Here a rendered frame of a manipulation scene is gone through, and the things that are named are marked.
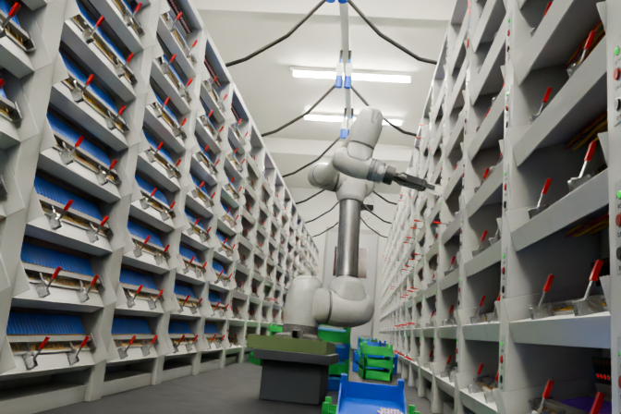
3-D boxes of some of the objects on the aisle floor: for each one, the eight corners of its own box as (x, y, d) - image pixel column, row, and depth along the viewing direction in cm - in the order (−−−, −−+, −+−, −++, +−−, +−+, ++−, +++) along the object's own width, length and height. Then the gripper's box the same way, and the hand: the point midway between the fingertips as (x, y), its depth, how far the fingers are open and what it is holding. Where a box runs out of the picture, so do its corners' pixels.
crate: (407, 450, 178) (409, 421, 177) (334, 442, 179) (335, 414, 179) (402, 403, 207) (404, 378, 206) (339, 396, 209) (341, 372, 208)
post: (419, 396, 340) (434, 73, 380) (417, 395, 350) (432, 79, 390) (457, 400, 339) (468, 75, 379) (455, 398, 348) (466, 80, 388)
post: (505, 493, 137) (518, -227, 176) (495, 482, 146) (511, -200, 186) (603, 504, 135) (595, -226, 175) (588, 493, 144) (583, -199, 184)
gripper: (380, 187, 261) (438, 205, 257) (382, 177, 245) (443, 197, 242) (386, 169, 262) (444, 188, 259) (387, 159, 247) (448, 178, 243)
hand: (434, 189), depth 251 cm, fingers open, 3 cm apart
